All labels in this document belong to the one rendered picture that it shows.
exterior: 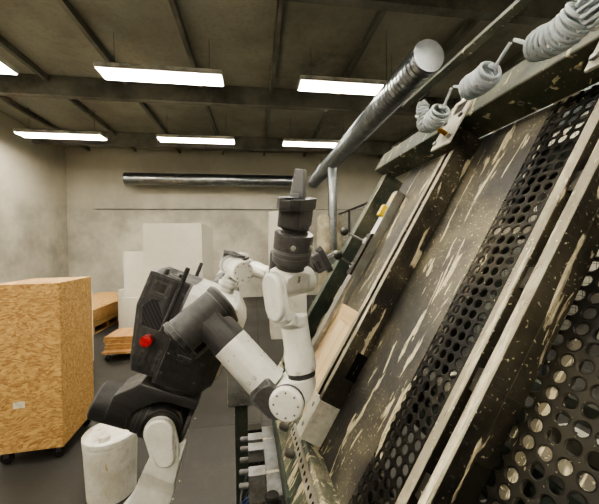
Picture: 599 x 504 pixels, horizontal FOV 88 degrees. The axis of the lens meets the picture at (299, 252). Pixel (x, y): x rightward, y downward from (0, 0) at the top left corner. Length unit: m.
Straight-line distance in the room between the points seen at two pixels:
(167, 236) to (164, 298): 2.68
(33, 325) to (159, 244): 1.35
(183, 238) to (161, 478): 2.72
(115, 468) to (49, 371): 0.88
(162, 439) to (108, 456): 1.31
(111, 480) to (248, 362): 1.80
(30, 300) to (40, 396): 0.67
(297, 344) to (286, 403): 0.12
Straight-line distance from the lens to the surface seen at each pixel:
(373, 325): 1.00
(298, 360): 0.74
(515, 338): 0.59
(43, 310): 2.83
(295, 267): 0.68
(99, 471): 2.45
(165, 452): 1.12
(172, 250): 3.60
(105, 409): 1.14
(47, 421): 3.04
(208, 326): 0.77
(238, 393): 1.60
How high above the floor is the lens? 1.48
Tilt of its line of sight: 1 degrees down
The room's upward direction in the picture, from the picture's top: 1 degrees counter-clockwise
